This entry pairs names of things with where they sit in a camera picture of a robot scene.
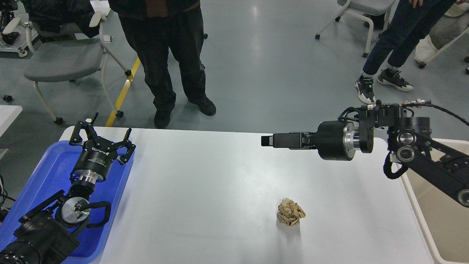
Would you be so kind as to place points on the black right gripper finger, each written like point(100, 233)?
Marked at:
point(267, 141)
point(293, 140)

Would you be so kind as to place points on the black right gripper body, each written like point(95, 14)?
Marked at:
point(336, 140)

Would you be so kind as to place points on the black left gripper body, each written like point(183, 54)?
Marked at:
point(95, 160)

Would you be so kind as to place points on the brown paper ball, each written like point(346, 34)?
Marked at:
point(290, 213)

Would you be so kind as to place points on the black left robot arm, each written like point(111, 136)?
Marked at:
point(67, 208)

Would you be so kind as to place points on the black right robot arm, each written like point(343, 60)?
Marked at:
point(410, 145)

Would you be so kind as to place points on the blue plastic tray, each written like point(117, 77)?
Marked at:
point(52, 175)

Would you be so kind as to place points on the white side table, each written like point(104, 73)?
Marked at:
point(8, 113)

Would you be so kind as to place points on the grey chair with jacket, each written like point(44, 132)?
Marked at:
point(67, 42)

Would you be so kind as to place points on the grey chair top right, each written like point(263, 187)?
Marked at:
point(357, 8)

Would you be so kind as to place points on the person in navy trousers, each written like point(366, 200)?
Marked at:
point(412, 22)

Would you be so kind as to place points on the beige plastic bin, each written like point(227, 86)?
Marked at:
point(444, 222)

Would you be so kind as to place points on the chair with white bag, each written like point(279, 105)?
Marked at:
point(452, 26)

